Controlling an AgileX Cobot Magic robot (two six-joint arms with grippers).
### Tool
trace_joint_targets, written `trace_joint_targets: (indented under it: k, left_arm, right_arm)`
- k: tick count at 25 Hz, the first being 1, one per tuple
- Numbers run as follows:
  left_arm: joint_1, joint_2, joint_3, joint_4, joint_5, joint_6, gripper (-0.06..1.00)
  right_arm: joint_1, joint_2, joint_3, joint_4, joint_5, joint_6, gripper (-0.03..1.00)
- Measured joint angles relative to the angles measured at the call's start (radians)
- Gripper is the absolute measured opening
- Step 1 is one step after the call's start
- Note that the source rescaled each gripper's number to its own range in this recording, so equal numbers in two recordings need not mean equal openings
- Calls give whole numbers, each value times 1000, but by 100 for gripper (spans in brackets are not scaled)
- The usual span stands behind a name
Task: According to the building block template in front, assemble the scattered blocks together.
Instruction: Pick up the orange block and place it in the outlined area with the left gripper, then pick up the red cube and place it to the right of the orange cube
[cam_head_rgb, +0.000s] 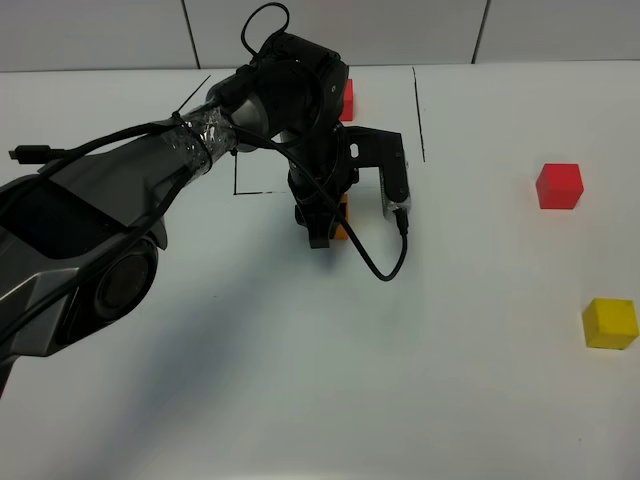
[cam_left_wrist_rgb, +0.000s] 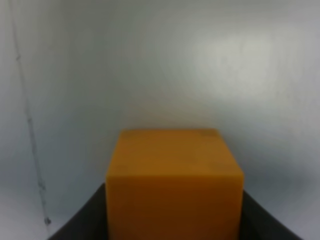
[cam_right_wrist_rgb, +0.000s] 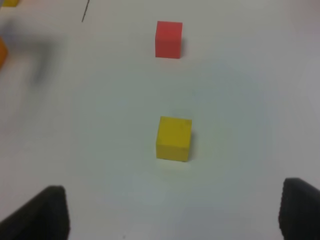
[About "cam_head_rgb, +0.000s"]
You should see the yellow block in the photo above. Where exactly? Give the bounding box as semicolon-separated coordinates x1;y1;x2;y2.
582;298;639;350

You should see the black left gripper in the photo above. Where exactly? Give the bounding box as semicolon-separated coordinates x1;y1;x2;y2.
288;121;359;249

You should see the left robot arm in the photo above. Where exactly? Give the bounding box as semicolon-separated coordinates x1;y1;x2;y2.
1;33;348;378

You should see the black left camera cable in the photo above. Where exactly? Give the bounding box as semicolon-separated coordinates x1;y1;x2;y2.
227;119;410;283

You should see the orange block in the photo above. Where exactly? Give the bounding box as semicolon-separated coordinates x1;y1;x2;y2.
333;193;350;241

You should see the red template block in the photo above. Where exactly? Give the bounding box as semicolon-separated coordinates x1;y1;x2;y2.
339;78;355;122

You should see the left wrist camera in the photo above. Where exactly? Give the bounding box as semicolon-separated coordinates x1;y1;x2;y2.
344;126;411;222

